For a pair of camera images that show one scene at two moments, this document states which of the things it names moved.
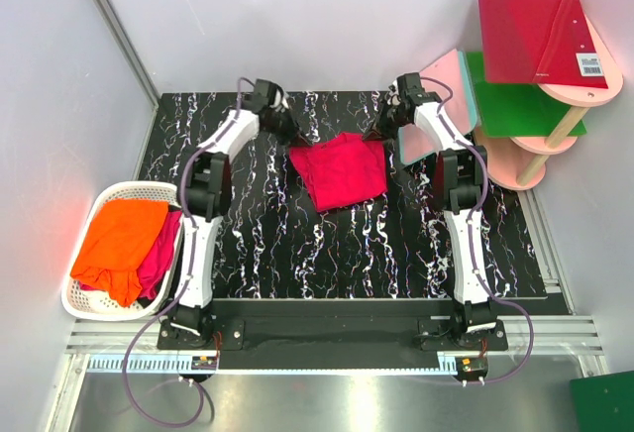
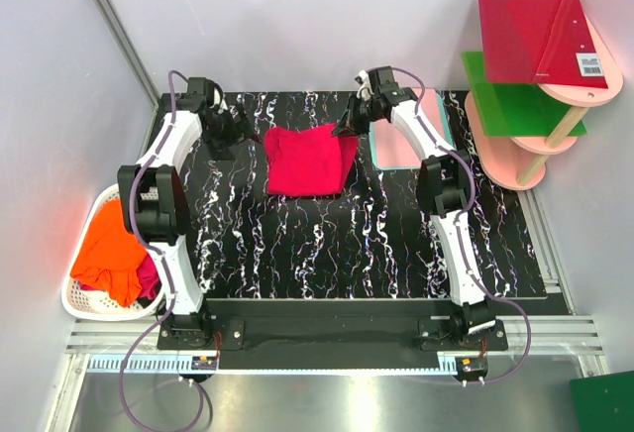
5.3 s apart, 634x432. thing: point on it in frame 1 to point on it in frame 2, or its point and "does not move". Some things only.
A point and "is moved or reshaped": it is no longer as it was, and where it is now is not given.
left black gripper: [292, 138] to [239, 132]
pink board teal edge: [450, 82] is moved or reshaped
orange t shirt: [123, 232] does not move
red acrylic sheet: [538, 38] does not move
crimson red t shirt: [342, 171] to [308, 162]
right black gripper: [380, 132] to [349, 125]
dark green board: [602, 403] does not move
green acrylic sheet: [515, 110] does not move
